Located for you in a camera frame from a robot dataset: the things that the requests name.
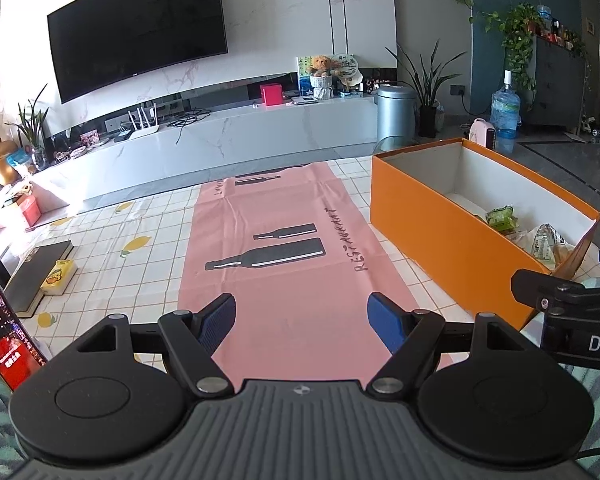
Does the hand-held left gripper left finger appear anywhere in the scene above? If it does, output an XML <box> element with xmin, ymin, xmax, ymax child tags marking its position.
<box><xmin>75</xmin><ymin>292</ymin><xmax>237</xmax><ymax>396</ymax></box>

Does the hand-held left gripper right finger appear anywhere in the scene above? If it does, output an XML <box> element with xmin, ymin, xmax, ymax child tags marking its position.
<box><xmin>366</xmin><ymin>291</ymin><xmax>526</xmax><ymax>396</ymax></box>

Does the silver chips bag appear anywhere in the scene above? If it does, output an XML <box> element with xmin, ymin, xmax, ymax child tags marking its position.
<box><xmin>530</xmin><ymin>224</ymin><xmax>571</xmax><ymax>263</ymax></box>

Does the green clear nut-ball packet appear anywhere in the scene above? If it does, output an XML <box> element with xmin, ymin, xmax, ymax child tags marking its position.
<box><xmin>485</xmin><ymin>206</ymin><xmax>520</xmax><ymax>233</ymax></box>

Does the orange cardboard box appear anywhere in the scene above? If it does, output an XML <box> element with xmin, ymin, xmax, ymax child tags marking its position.
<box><xmin>370</xmin><ymin>137</ymin><xmax>600</xmax><ymax>330</ymax></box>

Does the pink bottle-print table runner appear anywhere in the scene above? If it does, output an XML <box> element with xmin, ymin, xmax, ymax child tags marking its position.
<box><xmin>177</xmin><ymin>160</ymin><xmax>456</xmax><ymax>381</ymax></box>

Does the small pink heater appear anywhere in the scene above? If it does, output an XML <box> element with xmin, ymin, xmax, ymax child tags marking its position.
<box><xmin>469</xmin><ymin>117</ymin><xmax>498</xmax><ymax>151</ymax></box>

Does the small yellow box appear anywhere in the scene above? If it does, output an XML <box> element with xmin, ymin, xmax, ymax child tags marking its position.
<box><xmin>40</xmin><ymin>259</ymin><xmax>77</xmax><ymax>295</ymax></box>

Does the white marble television cabinet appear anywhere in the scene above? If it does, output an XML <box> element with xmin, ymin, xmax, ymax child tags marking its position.
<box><xmin>30</xmin><ymin>95</ymin><xmax>381</xmax><ymax>206</ymax></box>

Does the dark drawer cabinet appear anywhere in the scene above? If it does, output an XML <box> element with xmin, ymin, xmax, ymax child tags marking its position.
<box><xmin>522</xmin><ymin>35</ymin><xmax>588</xmax><ymax>131</ymax></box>

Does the blue water bottle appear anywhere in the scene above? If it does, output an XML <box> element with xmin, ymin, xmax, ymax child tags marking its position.
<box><xmin>490</xmin><ymin>70</ymin><xmax>522</xmax><ymax>155</ymax></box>

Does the black book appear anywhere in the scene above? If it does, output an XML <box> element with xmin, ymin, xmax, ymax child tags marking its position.
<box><xmin>2</xmin><ymin>240</ymin><xmax>76</xmax><ymax>318</ymax></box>

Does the white router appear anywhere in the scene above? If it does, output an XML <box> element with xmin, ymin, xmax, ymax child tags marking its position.
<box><xmin>127</xmin><ymin>102</ymin><xmax>161</xmax><ymax>141</ymax></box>

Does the silver trash can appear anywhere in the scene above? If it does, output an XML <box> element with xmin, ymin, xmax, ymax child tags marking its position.
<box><xmin>376</xmin><ymin>85</ymin><xmax>417</xmax><ymax>148</ymax></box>

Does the smartphone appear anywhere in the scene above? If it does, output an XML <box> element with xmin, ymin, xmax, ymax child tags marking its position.
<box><xmin>0</xmin><ymin>276</ymin><xmax>48</xmax><ymax>392</ymax></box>

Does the red cardboard box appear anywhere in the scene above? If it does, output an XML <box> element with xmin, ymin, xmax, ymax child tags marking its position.
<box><xmin>12</xmin><ymin>195</ymin><xmax>43</xmax><ymax>228</ymax></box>

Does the potted snake plant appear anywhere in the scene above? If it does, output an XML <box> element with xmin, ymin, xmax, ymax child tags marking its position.
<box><xmin>385</xmin><ymin>40</ymin><xmax>468</xmax><ymax>138</ymax></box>

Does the potted pothos plant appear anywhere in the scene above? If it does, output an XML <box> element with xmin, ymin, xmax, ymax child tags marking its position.
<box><xmin>480</xmin><ymin>2</ymin><xmax>546</xmax><ymax>106</ymax></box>

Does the white cardboard box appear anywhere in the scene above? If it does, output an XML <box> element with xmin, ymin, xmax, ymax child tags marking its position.
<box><xmin>0</xmin><ymin>195</ymin><xmax>18</xmax><ymax>231</ymax></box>

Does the teddy bear bouquet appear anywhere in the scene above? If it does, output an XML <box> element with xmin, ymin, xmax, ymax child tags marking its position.
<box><xmin>307</xmin><ymin>55</ymin><xmax>337</xmax><ymax>102</ymax></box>

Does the round printed fan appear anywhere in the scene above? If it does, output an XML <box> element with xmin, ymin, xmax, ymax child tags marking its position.
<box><xmin>330</xmin><ymin>54</ymin><xmax>363</xmax><ymax>86</ymax></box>

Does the blue picture card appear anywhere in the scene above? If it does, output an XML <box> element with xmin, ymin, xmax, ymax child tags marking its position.
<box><xmin>296</xmin><ymin>56</ymin><xmax>313</xmax><ymax>93</ymax></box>

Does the golden vase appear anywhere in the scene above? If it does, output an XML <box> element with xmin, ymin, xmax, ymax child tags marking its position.
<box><xmin>0</xmin><ymin>141</ymin><xmax>21</xmax><ymax>186</ymax></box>

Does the potted orchid plant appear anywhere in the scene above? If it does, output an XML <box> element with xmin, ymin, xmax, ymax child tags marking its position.
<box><xmin>7</xmin><ymin>85</ymin><xmax>51</xmax><ymax>168</ymax></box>

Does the black flat television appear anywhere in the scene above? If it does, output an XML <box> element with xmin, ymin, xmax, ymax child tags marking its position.
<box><xmin>46</xmin><ymin>0</ymin><xmax>229</xmax><ymax>105</ymax></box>

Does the black cable bundle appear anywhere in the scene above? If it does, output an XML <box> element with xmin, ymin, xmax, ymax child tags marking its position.
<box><xmin>167</xmin><ymin>109</ymin><xmax>212</xmax><ymax>128</ymax></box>

